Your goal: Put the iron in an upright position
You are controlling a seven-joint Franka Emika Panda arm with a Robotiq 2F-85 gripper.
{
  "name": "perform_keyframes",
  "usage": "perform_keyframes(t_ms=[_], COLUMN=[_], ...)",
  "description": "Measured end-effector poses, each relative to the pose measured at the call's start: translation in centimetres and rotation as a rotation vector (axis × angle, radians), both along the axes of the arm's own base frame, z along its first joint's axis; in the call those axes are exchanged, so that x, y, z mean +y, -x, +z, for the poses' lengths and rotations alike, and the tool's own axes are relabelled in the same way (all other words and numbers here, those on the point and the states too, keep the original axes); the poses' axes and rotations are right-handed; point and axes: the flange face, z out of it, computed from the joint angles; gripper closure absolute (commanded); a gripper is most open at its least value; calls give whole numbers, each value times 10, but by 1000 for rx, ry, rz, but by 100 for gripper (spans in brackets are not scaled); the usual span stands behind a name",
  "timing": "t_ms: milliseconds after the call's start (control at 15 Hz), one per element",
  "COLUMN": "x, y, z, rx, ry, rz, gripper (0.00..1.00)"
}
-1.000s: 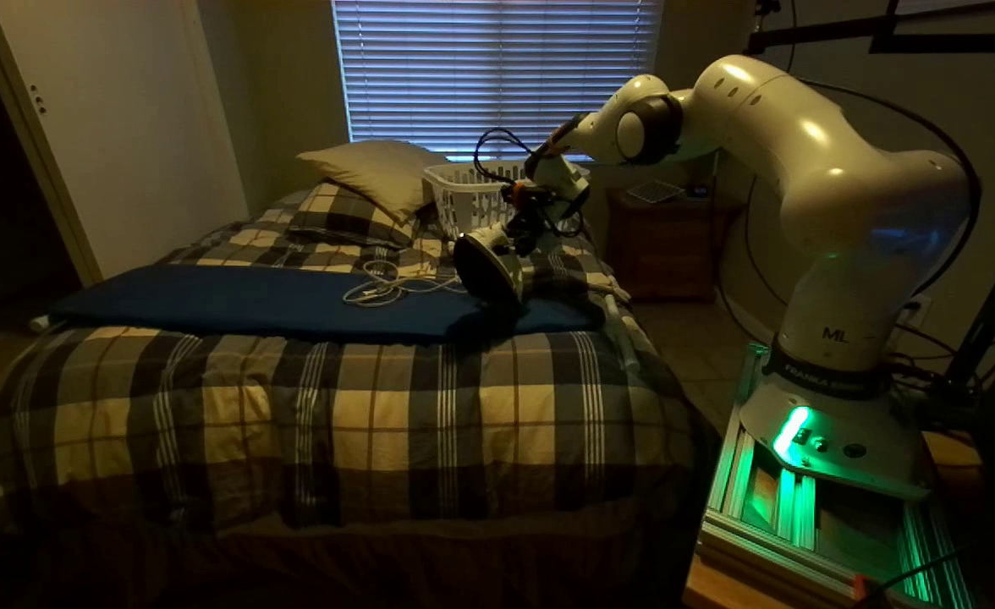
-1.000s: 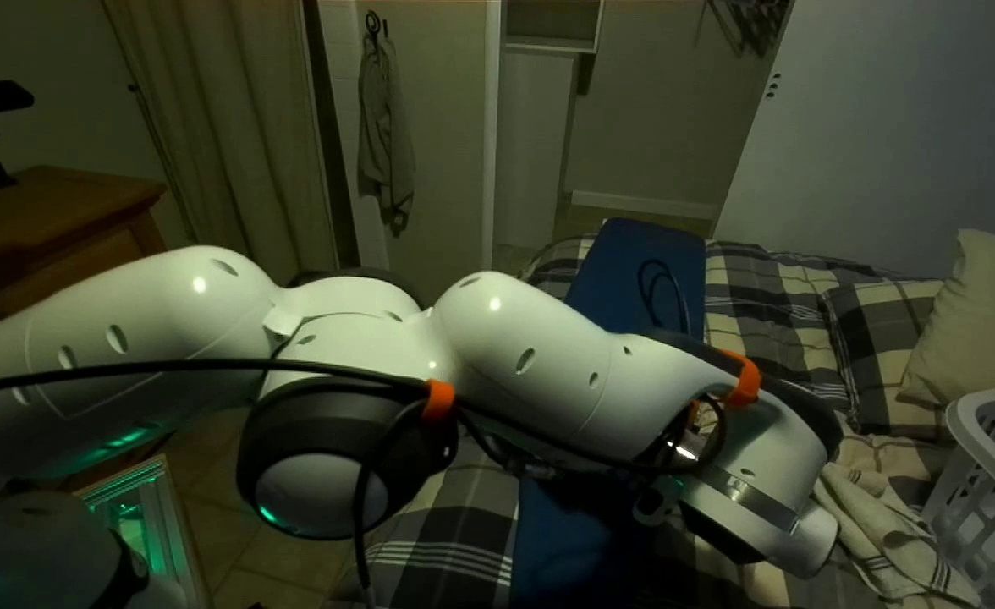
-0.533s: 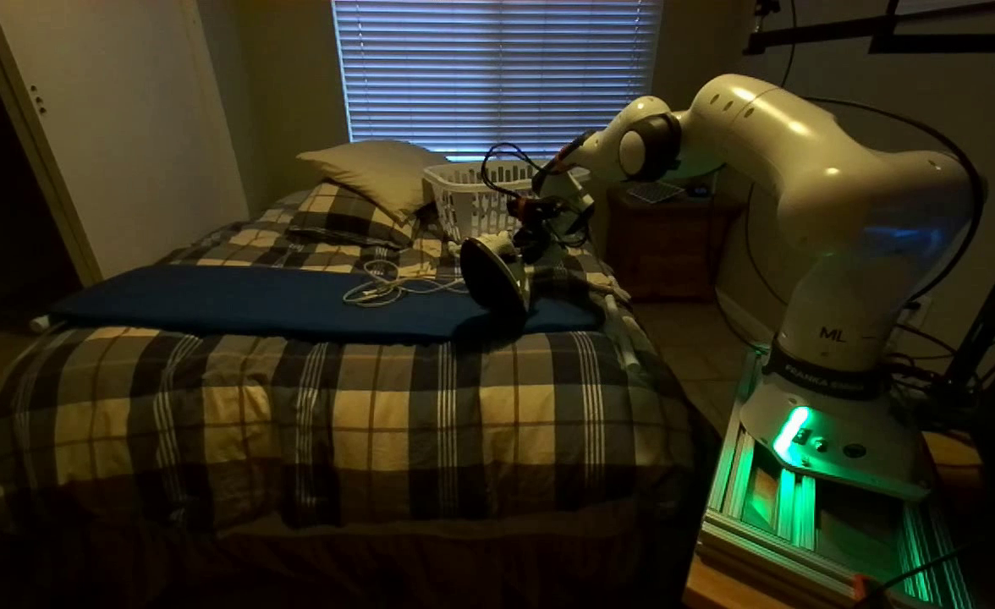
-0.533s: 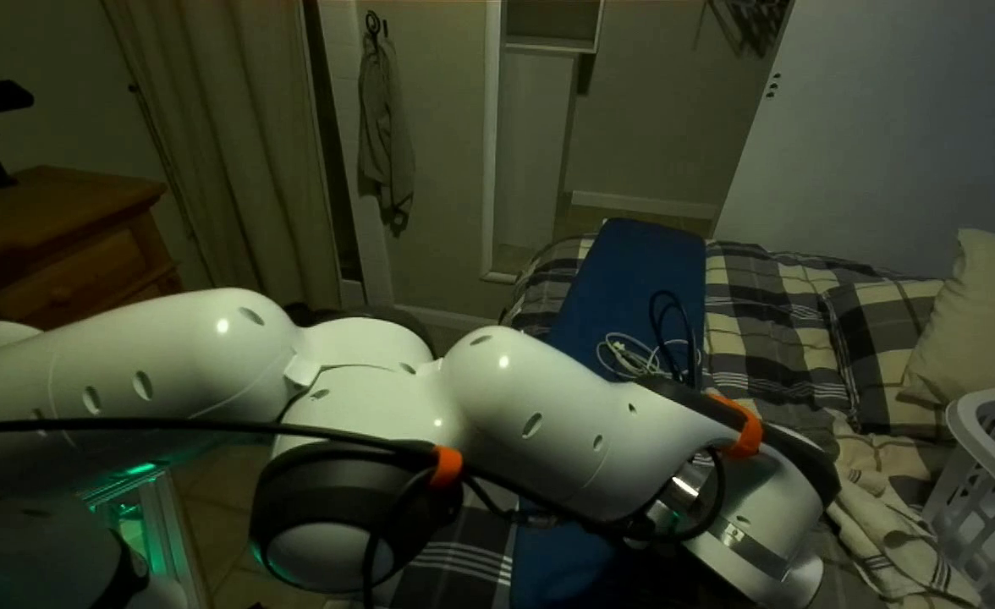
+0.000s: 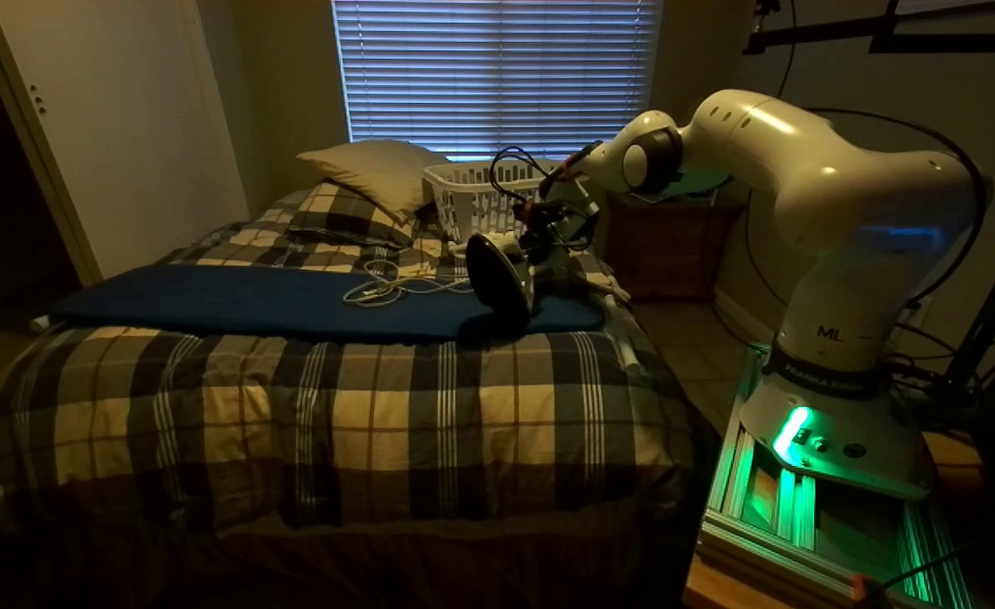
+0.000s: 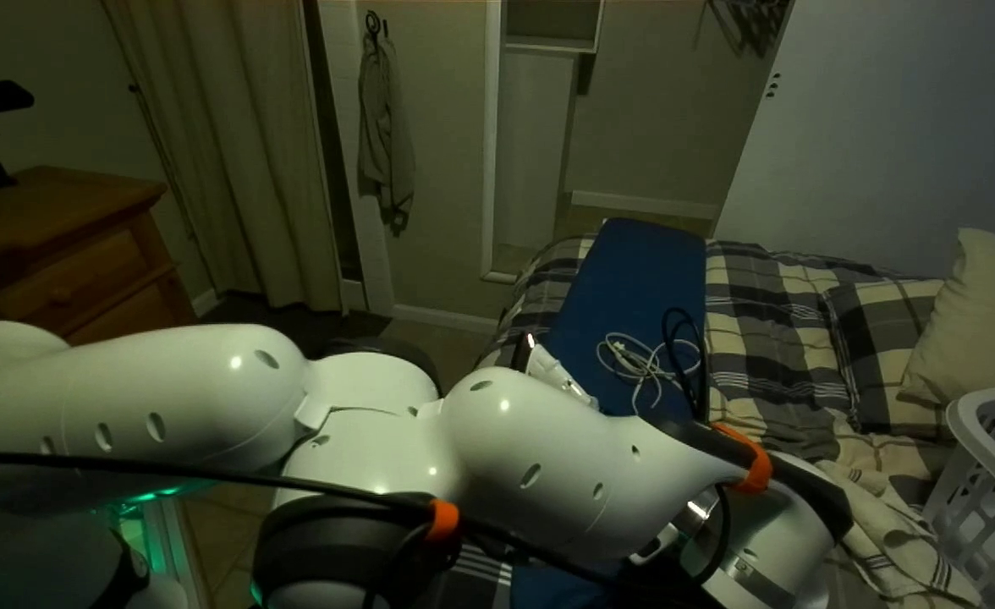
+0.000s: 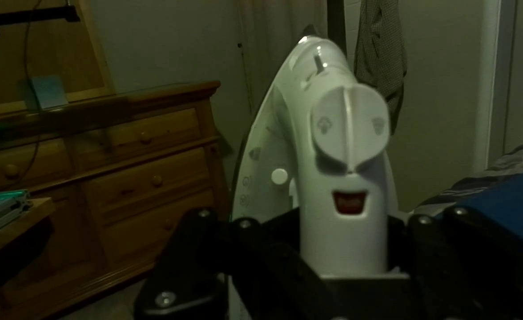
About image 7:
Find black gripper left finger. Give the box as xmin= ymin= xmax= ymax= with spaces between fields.
xmin=132 ymin=205 xmax=330 ymax=320

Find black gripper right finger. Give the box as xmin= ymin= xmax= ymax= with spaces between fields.
xmin=385 ymin=203 xmax=523 ymax=320

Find white clothes iron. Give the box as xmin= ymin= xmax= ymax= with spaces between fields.
xmin=230 ymin=35 xmax=401 ymax=320

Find wooden dresser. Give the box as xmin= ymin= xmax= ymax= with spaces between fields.
xmin=0 ymin=0 xmax=235 ymax=320

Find beige curtain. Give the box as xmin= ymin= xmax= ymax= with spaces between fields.
xmin=235 ymin=0 xmax=331 ymax=139

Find dark hanging clothes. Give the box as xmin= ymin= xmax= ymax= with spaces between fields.
xmin=324 ymin=0 xmax=410 ymax=134

